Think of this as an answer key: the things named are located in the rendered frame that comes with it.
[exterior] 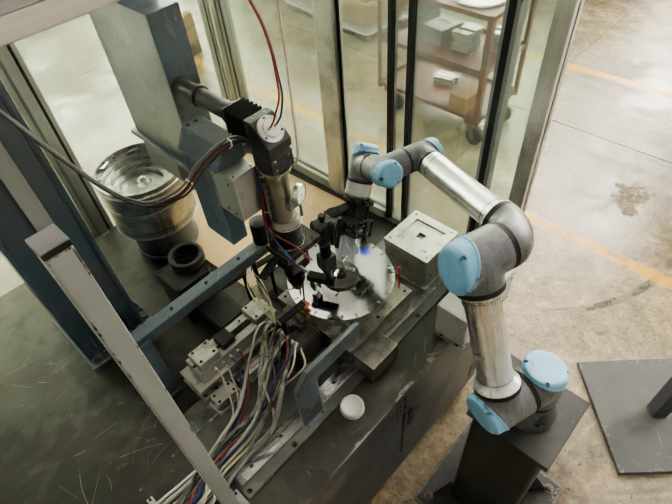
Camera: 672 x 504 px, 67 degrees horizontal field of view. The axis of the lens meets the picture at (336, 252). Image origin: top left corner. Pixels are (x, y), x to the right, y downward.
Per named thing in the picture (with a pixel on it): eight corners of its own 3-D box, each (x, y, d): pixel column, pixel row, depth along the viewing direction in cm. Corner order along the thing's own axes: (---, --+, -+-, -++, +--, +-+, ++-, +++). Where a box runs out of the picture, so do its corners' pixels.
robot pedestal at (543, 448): (560, 488, 199) (628, 400, 144) (507, 576, 181) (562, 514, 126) (472, 423, 219) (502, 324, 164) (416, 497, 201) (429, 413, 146)
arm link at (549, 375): (569, 397, 136) (584, 372, 126) (531, 422, 132) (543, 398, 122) (536, 363, 143) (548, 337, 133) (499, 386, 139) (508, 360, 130)
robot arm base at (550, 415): (566, 404, 145) (575, 388, 138) (540, 444, 138) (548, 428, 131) (517, 373, 152) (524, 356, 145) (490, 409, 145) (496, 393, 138)
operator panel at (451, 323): (480, 280, 177) (487, 251, 166) (509, 296, 172) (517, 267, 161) (433, 332, 164) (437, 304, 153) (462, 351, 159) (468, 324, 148)
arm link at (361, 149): (363, 145, 139) (348, 139, 146) (355, 184, 142) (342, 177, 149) (387, 148, 142) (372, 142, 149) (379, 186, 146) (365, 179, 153)
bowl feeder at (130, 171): (178, 203, 216) (150, 131, 189) (224, 236, 201) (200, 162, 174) (115, 244, 202) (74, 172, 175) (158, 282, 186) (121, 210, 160)
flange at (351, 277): (354, 292, 152) (354, 287, 150) (318, 287, 154) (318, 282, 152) (361, 264, 159) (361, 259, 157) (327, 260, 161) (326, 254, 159)
